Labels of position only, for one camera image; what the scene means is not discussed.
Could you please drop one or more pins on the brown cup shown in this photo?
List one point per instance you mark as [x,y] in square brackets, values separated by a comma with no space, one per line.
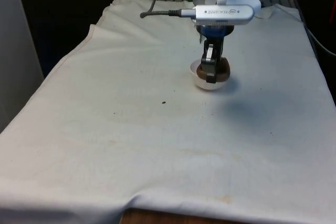
[223,70]

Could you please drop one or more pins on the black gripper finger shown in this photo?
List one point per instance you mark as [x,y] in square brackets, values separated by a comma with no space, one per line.
[220,49]
[209,58]

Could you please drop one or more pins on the white bowl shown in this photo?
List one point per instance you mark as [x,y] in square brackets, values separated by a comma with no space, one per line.
[203,84]

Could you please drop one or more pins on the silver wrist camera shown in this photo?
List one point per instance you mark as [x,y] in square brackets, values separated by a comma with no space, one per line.
[223,14]

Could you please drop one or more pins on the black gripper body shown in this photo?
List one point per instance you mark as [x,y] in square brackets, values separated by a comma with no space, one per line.
[214,32]

